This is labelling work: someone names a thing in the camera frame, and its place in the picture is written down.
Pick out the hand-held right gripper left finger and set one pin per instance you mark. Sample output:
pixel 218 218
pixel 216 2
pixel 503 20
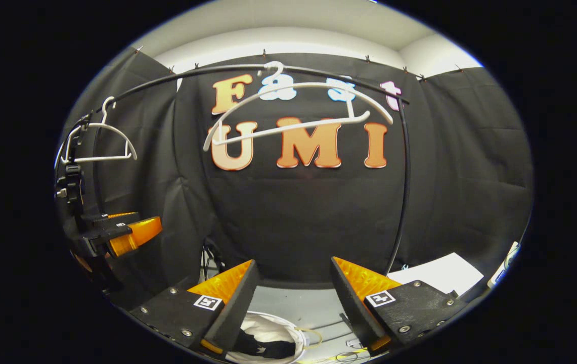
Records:
pixel 235 308

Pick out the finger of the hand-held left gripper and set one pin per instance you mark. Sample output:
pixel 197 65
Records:
pixel 111 233
pixel 101 220

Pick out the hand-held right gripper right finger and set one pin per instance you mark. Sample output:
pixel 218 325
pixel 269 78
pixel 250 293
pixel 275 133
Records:
pixel 354 308

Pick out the white laundry hamper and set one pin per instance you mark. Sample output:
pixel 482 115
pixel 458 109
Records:
pixel 273 323

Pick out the black jacket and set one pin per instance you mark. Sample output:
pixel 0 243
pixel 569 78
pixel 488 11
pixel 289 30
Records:
pixel 268 349

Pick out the white clothes hanger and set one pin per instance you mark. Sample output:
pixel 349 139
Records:
pixel 101 158
pixel 293 126

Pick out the white paper sheet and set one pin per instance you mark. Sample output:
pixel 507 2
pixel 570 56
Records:
pixel 440 273

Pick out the black backdrop cloth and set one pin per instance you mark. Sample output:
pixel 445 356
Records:
pixel 293 217

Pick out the white plastic object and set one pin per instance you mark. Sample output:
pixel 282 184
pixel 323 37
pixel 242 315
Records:
pixel 503 265

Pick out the black clothes rail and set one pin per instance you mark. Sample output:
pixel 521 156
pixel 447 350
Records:
pixel 402 227

